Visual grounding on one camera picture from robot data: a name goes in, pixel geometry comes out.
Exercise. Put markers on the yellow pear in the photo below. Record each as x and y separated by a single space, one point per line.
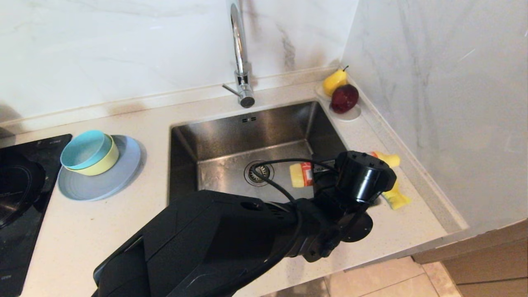
333 83

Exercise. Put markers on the orange dish soap bottle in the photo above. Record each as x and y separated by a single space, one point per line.
301 175

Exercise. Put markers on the pale yellow bowl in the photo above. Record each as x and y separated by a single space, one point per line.
108 163

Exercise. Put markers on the blue-grey plate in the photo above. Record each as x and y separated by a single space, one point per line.
99 187

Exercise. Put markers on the wooden cabinet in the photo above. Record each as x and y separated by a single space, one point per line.
486 264

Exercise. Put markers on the stainless steel sink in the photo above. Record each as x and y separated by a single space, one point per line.
231 140

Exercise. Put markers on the black induction cooktop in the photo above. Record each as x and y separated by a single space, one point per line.
29 247

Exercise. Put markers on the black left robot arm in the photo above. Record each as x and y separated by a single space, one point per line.
206 239

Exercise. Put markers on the light blue bowl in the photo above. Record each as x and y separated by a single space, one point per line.
83 149

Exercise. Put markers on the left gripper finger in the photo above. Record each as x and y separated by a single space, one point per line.
326 181

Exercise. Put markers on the chrome faucet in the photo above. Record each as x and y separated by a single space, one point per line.
240 49

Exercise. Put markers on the yellow sponge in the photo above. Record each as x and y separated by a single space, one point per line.
398 200

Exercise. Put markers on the dark red apple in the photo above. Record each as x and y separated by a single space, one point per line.
344 99

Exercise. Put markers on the metal sink drain strainer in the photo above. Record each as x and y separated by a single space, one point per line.
264 175

